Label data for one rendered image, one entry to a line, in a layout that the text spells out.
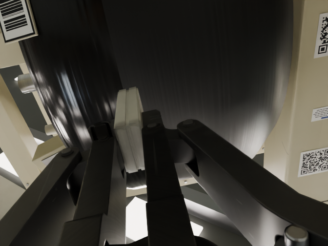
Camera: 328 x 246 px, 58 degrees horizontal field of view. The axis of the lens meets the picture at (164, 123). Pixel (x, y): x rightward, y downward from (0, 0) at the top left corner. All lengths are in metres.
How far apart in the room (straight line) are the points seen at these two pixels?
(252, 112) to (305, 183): 0.46
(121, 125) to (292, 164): 0.58
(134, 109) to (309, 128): 0.52
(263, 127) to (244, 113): 0.05
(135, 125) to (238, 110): 0.19
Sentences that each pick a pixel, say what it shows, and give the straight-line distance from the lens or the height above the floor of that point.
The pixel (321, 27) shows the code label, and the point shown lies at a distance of 0.56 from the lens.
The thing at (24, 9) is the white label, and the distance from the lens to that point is 0.31.
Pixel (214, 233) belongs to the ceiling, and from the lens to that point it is 4.37.
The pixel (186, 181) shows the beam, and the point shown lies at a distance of 1.02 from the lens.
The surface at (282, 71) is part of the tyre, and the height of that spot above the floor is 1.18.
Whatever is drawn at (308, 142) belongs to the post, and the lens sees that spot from 0.69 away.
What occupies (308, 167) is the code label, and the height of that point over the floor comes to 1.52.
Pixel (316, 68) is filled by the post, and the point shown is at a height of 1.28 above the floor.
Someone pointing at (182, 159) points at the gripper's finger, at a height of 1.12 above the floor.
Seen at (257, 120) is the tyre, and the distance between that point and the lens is 0.35.
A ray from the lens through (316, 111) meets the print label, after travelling 0.64.
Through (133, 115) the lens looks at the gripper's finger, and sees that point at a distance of 0.17.
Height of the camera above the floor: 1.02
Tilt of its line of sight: 34 degrees up
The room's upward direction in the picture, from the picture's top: 169 degrees clockwise
